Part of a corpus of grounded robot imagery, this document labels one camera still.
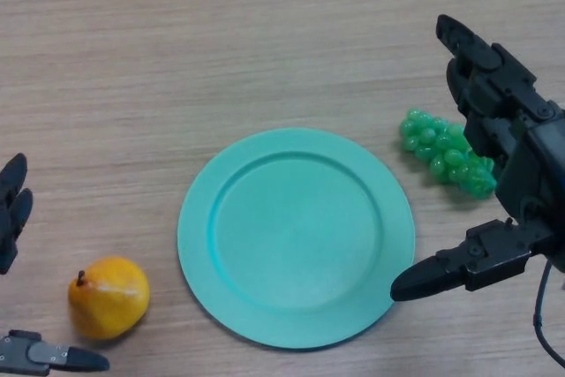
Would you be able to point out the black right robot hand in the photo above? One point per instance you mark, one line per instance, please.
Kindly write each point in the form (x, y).
(529, 165)

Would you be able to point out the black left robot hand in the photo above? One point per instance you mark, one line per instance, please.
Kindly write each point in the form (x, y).
(13, 209)

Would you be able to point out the yellow pear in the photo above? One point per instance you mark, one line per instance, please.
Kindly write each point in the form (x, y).
(110, 302)

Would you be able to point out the green round plate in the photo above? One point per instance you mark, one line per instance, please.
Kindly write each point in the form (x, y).
(296, 240)

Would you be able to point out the green plastic grape bunch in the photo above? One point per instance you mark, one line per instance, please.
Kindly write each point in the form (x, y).
(437, 152)

